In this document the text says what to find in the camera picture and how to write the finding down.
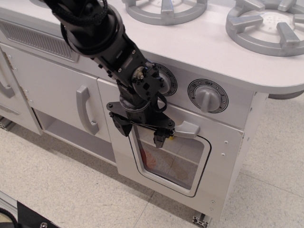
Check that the white far left door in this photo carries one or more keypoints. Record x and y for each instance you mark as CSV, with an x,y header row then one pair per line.
x,y
13,101

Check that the grey middle stove knob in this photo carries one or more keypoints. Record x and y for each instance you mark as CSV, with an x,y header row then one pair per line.
x,y
169,80

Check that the grey right stove knob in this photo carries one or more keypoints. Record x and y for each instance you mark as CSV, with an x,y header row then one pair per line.
x,y
208,96

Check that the silver right stove burner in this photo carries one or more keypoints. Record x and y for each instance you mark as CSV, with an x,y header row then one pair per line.
x,y
268,27

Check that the silver left stove burner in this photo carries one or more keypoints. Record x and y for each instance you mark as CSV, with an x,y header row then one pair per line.
x,y
165,12

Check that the white toy kitchen body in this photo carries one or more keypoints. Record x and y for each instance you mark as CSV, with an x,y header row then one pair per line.
x,y
70,176

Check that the aluminium extrusion rail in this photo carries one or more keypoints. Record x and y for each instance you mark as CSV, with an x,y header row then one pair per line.
x,y
9,204

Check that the black mounting plate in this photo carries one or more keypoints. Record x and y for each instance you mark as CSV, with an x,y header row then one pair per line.
x,y
27,218

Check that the grey vent grille panel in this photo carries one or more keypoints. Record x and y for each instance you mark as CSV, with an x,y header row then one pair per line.
x,y
38,40

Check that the silver toy sink basin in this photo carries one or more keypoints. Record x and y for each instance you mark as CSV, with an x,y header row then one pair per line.
x,y
39,3

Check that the orange salmon sushi toy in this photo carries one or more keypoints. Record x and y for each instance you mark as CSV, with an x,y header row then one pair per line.
x,y
148,160

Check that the grey cabinet door handle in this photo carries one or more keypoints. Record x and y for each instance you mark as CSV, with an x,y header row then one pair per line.
x,y
82,96

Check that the grey far left handle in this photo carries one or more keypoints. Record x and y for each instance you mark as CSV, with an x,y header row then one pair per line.
x,y
6,78

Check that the grey oven door handle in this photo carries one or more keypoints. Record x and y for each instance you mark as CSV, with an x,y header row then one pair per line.
x,y
186,130

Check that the silver stove burner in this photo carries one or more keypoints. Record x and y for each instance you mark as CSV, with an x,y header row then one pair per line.
x,y
268,27
165,12

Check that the grey stove knob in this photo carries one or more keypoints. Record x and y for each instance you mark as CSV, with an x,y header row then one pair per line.
x,y
208,96
169,80

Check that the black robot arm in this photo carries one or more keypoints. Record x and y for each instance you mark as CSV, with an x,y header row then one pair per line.
x,y
95,30

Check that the white toy oven door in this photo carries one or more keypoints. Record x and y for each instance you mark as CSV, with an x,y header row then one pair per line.
x,y
213,154

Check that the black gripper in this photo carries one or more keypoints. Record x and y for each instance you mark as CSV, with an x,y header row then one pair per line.
x,y
124,119

